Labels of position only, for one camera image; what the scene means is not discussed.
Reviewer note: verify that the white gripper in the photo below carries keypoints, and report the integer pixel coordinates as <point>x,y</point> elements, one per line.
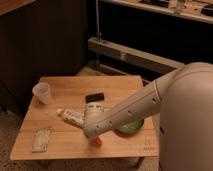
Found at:
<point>93,137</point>

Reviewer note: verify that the clear plastic cup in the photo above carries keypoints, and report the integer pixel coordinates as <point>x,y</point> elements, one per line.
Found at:
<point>42,92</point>

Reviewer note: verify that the green plate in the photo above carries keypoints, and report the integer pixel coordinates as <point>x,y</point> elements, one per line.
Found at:
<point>131,128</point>

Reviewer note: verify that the metal shelf rail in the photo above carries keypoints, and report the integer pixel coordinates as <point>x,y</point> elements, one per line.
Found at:
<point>133,56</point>

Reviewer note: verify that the white tube with label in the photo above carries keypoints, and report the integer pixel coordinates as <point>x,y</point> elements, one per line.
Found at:
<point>71,117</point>

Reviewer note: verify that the upper shelf with items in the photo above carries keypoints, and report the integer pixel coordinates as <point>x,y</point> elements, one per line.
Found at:
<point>187,9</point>

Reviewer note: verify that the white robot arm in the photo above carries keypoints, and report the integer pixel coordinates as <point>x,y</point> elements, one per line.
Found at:
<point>184,100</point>

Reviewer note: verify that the wooden table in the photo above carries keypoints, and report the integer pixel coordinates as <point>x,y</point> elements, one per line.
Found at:
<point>67,141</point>

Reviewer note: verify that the small black box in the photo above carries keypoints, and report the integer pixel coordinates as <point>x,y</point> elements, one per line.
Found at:
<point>94,97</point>

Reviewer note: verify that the orange red pepper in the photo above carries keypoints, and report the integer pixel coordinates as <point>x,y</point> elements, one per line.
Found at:
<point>97,141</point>

